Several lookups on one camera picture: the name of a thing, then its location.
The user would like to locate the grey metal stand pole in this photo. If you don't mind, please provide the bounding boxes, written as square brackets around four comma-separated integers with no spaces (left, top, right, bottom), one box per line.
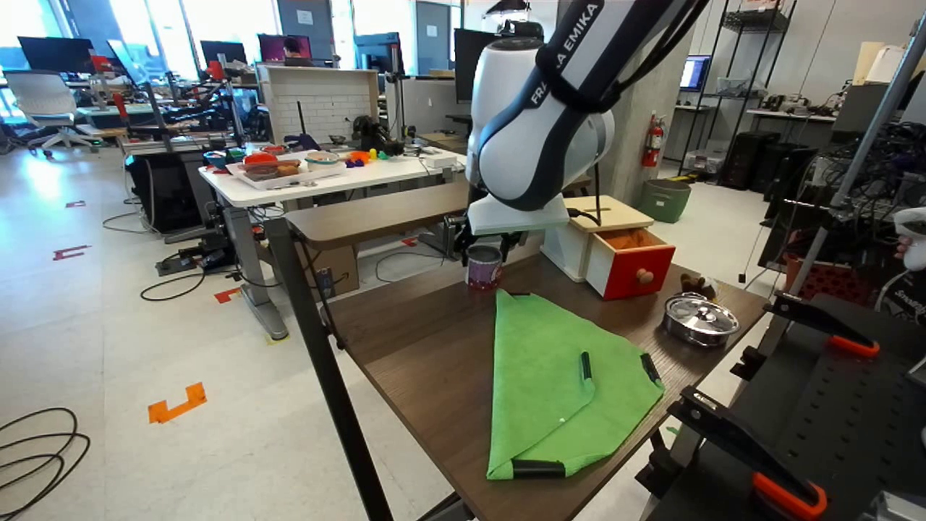
[785,18,926,299]

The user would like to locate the white pegboard panel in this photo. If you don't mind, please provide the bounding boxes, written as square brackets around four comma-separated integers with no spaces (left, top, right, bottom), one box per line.
[261,65,381,149]

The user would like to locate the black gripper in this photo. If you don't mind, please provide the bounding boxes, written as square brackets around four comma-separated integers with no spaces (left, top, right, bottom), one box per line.
[416,212,477,263]

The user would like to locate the red fire extinguisher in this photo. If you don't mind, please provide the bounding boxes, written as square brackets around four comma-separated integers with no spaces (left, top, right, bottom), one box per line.
[639,110,669,170]

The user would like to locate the pale wooden slot box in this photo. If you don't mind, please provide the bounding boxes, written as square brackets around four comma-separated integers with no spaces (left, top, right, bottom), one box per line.
[539,193,656,285]

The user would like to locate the black computer monitor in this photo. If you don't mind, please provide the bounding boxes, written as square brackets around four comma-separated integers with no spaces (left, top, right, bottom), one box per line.
[351,30,406,79]
[254,33,315,68]
[197,37,248,70]
[15,34,96,76]

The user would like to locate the green microfiber cloth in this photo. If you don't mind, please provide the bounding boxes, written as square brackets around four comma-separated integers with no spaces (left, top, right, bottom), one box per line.
[482,286,669,483]

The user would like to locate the black metal table leg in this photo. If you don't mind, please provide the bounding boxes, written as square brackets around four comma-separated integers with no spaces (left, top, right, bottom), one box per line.
[261,214,397,521]

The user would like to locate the black clamp orange handle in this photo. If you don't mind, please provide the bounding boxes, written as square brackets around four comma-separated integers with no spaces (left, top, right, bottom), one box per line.
[730,290,883,383]
[634,385,833,521]

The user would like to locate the brown wooden desk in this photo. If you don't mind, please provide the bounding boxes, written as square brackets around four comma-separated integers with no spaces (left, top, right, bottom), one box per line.
[280,178,475,302]

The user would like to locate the small steel pot with lid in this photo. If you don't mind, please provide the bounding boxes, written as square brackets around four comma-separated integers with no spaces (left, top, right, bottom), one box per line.
[659,290,743,350]

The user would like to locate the orange plastic part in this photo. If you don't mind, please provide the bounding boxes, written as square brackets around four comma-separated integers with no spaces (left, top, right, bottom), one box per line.
[239,149,304,183]

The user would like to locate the white office chair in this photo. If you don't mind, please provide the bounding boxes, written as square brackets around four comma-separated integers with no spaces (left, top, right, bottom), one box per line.
[3,68,96,156]

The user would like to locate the black device on desk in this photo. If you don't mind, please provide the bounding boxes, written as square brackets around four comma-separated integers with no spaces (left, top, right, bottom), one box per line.
[348,112,388,153]

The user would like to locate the orange floor tape marker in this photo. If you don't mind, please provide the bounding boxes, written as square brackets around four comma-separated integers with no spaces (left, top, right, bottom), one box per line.
[145,383,210,426]

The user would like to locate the white desk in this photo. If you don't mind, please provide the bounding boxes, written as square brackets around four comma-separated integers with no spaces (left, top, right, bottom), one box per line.
[197,141,472,341]

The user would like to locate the tall metal wire shelf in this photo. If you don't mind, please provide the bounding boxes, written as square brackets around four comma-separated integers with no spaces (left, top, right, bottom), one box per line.
[718,0,805,191]

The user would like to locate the green storage bin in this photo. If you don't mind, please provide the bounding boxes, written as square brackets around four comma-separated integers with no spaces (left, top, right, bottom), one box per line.
[636,178,695,227]

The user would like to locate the orange wooden drawer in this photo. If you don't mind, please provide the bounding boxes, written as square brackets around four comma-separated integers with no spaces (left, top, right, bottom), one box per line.
[584,227,676,305]

